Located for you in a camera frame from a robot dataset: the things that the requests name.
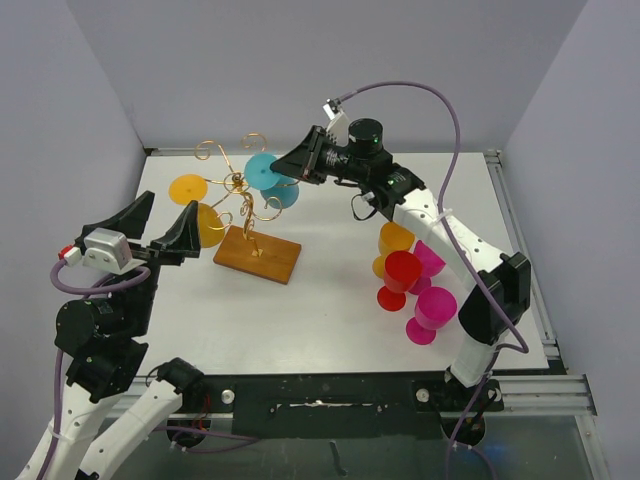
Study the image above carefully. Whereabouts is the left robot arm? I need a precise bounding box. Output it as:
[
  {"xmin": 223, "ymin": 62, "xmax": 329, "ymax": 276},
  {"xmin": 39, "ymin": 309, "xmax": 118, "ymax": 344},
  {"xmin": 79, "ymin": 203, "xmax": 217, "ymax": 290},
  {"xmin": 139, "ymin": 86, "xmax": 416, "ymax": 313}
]
[{"xmin": 19, "ymin": 191, "xmax": 204, "ymax": 479}]

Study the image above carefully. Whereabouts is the blue wine glass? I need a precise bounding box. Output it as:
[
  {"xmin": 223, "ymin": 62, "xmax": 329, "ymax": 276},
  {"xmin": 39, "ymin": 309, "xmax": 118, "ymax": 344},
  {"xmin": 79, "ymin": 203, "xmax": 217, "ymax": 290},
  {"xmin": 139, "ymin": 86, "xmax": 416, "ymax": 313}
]
[{"xmin": 244, "ymin": 153, "xmax": 299, "ymax": 209}]

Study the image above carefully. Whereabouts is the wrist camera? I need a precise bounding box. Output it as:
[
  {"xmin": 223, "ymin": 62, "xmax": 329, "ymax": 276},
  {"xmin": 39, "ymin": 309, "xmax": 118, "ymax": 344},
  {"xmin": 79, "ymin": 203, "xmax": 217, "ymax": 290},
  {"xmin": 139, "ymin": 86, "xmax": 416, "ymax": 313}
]
[
  {"xmin": 61, "ymin": 228, "xmax": 140, "ymax": 275},
  {"xmin": 323, "ymin": 99, "xmax": 350, "ymax": 146}
]

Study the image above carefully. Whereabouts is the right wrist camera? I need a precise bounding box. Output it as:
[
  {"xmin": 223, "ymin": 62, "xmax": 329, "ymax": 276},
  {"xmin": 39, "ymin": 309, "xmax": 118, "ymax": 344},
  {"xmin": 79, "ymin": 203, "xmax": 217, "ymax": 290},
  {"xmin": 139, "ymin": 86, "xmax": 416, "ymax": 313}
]
[{"xmin": 323, "ymin": 99, "xmax": 350, "ymax": 146}]

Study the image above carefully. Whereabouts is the pink wine glass front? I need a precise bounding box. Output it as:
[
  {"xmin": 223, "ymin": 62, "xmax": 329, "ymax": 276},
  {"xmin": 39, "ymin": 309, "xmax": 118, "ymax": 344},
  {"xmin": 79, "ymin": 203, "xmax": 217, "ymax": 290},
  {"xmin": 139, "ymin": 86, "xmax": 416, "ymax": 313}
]
[{"xmin": 405, "ymin": 286, "xmax": 458, "ymax": 345}]

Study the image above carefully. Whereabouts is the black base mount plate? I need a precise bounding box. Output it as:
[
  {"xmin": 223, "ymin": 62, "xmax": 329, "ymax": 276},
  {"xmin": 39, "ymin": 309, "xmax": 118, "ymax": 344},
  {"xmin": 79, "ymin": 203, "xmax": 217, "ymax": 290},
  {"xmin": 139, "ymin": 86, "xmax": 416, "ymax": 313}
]
[{"xmin": 171, "ymin": 371, "xmax": 504, "ymax": 440}]

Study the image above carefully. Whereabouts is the orange wine glass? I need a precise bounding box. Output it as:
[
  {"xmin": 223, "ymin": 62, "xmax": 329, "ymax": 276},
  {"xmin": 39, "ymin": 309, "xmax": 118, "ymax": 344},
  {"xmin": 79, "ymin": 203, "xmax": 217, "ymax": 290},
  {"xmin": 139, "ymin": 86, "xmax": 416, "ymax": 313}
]
[{"xmin": 372, "ymin": 222, "xmax": 415, "ymax": 279}]

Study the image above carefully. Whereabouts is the red wine glass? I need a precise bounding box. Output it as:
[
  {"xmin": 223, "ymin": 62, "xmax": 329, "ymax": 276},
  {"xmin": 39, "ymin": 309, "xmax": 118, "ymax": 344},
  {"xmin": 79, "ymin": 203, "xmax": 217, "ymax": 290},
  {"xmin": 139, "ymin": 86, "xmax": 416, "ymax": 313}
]
[{"xmin": 377, "ymin": 251, "xmax": 423, "ymax": 312}]

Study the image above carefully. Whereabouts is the pink wine glass rear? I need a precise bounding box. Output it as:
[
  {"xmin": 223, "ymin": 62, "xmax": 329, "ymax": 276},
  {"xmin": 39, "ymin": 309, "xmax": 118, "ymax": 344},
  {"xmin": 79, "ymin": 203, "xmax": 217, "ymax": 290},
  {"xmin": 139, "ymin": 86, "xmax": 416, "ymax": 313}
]
[{"xmin": 409, "ymin": 241, "xmax": 446, "ymax": 295}]

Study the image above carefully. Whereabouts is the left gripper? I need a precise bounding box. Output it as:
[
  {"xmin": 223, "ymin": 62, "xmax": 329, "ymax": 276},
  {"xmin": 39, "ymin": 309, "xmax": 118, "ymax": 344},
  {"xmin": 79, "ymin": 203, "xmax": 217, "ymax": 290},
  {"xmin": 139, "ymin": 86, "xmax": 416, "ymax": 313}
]
[{"xmin": 92, "ymin": 189, "xmax": 200, "ymax": 334}]

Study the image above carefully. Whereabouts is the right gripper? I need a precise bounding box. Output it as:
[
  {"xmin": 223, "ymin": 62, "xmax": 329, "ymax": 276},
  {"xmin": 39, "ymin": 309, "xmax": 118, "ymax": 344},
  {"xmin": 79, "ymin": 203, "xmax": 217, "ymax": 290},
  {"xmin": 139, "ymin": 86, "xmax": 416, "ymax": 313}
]
[{"xmin": 270, "ymin": 126, "xmax": 368, "ymax": 185}]

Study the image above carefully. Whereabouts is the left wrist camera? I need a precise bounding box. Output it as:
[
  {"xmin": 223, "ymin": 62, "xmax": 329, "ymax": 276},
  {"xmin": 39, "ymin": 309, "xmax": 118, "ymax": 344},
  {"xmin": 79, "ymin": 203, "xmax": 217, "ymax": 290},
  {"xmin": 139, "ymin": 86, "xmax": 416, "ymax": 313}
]
[{"xmin": 61, "ymin": 228, "xmax": 140, "ymax": 275}]

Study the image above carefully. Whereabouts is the yellow wine glass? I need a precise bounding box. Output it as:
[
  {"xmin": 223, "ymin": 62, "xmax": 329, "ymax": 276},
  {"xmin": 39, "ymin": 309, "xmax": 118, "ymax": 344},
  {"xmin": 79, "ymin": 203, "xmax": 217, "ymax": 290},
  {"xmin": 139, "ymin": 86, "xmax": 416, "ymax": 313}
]
[{"xmin": 168, "ymin": 174, "xmax": 226, "ymax": 249}]

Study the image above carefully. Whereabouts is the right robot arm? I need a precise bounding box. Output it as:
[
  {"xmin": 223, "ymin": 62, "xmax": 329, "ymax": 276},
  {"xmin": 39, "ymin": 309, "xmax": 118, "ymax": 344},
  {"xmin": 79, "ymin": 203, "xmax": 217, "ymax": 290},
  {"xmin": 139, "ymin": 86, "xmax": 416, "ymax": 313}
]
[{"xmin": 270, "ymin": 118, "xmax": 531, "ymax": 409}]

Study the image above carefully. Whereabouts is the gold wire glass rack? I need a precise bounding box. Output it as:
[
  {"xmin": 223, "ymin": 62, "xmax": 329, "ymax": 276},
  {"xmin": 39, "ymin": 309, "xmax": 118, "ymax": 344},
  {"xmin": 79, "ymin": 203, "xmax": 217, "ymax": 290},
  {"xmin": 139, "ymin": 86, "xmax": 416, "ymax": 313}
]
[{"xmin": 194, "ymin": 140, "xmax": 302, "ymax": 285}]

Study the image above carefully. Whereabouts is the pink wine glass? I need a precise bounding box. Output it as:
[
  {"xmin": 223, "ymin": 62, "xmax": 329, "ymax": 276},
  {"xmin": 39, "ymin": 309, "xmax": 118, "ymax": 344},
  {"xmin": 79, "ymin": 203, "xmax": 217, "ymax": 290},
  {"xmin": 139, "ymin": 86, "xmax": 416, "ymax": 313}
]
[
  {"xmin": 405, "ymin": 286, "xmax": 458, "ymax": 345},
  {"xmin": 409, "ymin": 241, "xmax": 446, "ymax": 295}
]

